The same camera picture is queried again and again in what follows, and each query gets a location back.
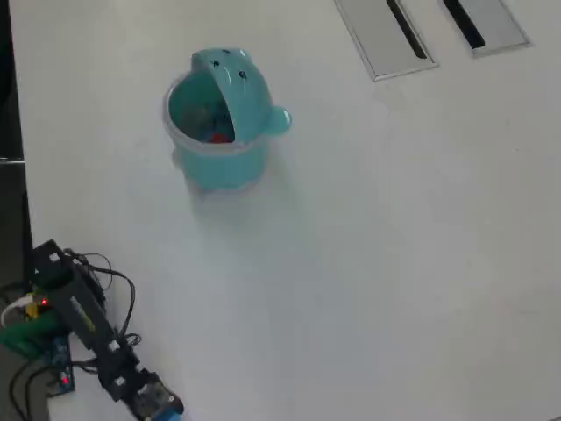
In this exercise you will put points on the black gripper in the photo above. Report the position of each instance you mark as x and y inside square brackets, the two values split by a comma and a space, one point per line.
[120, 373]

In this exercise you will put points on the blue lego block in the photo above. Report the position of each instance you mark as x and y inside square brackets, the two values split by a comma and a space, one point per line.
[168, 416]

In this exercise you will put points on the red lego block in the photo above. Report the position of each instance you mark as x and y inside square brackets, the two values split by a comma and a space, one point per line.
[221, 138]

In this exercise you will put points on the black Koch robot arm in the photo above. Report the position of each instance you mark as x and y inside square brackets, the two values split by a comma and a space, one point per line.
[79, 302]

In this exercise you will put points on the teal animal shaped bin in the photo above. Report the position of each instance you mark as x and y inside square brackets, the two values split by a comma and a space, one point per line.
[245, 96]

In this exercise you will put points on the blue circuit board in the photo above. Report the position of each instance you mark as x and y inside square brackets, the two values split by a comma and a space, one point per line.
[59, 355]

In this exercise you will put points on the green table clamp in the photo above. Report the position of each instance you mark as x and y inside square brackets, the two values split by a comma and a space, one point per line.
[22, 335]

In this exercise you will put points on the yellow connector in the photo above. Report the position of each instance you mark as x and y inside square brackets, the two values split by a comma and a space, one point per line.
[31, 310]

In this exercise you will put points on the small controller board red light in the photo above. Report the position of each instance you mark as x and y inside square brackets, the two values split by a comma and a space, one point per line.
[41, 298]

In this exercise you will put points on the dark grey furniture panel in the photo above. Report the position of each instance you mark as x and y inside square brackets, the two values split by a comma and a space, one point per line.
[11, 210]

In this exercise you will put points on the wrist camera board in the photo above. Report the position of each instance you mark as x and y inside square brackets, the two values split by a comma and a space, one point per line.
[151, 397]

